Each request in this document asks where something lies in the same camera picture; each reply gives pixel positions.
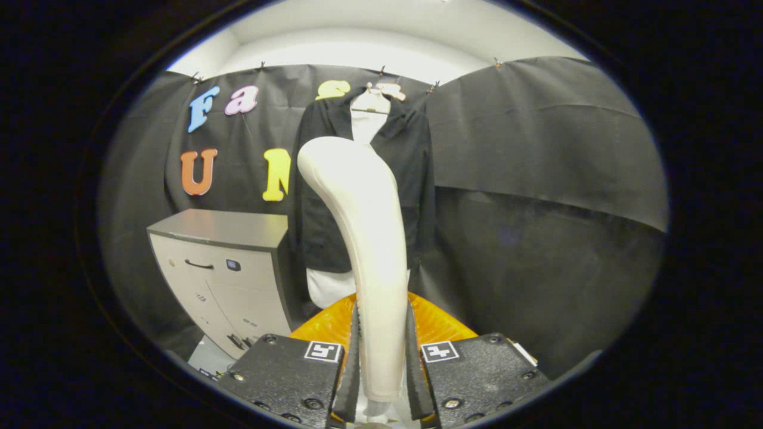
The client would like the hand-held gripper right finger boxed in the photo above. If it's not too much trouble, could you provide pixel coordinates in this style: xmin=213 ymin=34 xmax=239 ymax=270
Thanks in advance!
xmin=407 ymin=293 xmax=552 ymax=429

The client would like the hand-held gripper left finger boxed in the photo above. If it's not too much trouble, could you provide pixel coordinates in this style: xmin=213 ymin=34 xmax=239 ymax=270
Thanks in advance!
xmin=216 ymin=292 xmax=361 ymax=429

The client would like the white garment steamer head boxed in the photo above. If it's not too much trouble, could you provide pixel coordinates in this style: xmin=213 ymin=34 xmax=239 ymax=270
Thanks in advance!
xmin=297 ymin=137 xmax=410 ymax=403

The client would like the black jacket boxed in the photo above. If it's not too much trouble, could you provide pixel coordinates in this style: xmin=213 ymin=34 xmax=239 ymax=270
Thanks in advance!
xmin=289 ymin=86 xmax=436 ymax=275

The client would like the small beige box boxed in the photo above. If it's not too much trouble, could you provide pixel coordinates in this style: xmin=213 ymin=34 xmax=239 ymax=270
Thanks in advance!
xmin=511 ymin=341 xmax=538 ymax=366

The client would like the grey cabinet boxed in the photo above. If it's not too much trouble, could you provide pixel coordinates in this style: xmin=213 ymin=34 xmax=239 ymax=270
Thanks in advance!
xmin=147 ymin=209 xmax=296 ymax=360

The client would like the black backdrop cloth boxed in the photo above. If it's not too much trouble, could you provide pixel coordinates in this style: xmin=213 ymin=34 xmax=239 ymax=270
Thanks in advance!
xmin=424 ymin=57 xmax=668 ymax=379
xmin=98 ymin=64 xmax=436 ymax=358

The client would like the white plastic hanger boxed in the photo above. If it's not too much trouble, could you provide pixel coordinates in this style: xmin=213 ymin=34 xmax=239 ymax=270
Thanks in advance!
xmin=351 ymin=83 xmax=392 ymax=115

